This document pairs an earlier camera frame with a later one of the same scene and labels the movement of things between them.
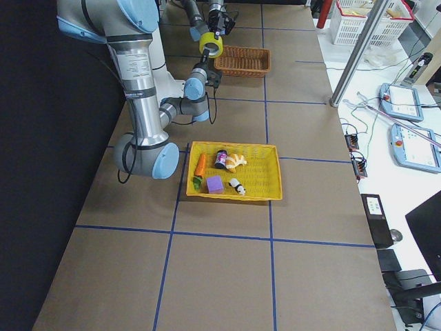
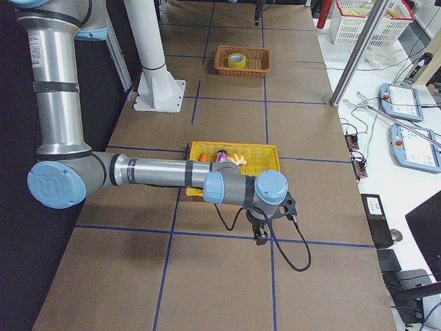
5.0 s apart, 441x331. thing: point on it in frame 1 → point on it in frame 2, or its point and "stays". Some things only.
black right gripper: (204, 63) → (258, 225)
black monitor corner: (425, 223) stays
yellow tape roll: (208, 38) → (236, 61)
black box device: (377, 219) stays
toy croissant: (233, 160) stays
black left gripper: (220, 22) → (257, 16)
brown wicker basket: (244, 61) stays
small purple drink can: (220, 160) stays
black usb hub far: (352, 141) stays
